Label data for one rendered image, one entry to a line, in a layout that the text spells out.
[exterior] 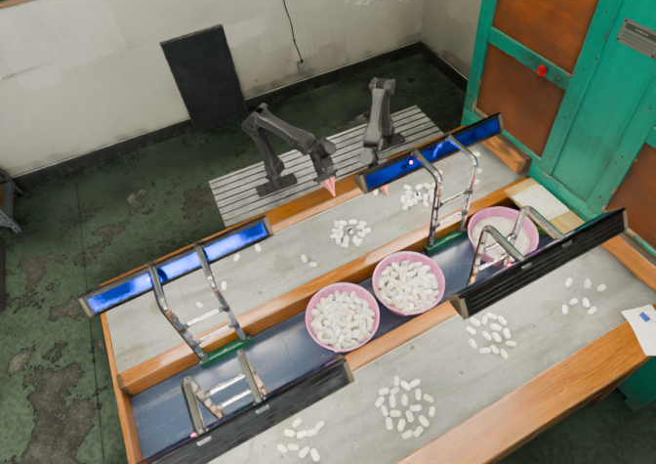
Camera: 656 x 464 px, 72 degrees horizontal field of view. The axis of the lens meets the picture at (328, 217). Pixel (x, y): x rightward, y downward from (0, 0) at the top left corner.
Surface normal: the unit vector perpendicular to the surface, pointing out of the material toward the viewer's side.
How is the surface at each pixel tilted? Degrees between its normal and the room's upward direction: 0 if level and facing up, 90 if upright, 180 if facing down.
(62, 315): 0
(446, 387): 0
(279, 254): 0
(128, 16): 90
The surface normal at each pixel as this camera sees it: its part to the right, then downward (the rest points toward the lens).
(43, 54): 0.41, 0.68
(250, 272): -0.10, -0.63
